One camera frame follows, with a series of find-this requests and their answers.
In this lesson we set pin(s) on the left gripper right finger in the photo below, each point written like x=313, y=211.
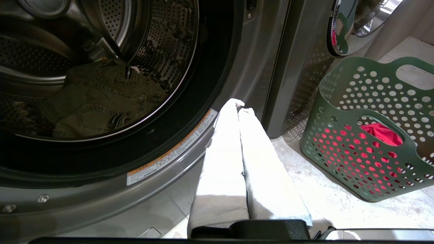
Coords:
x=268, y=176

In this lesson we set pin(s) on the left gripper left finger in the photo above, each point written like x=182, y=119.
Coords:
x=222, y=162

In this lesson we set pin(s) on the grey front-load washing machine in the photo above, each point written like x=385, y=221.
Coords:
x=217, y=101

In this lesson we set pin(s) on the green perforated laundry basket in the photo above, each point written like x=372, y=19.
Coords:
x=369, y=128

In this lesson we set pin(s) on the washing machine door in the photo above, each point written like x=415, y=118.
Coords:
x=356, y=23

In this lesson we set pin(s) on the red garment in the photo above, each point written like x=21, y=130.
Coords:
x=379, y=134

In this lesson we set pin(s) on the olive green jeans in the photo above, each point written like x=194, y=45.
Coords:
x=98, y=100

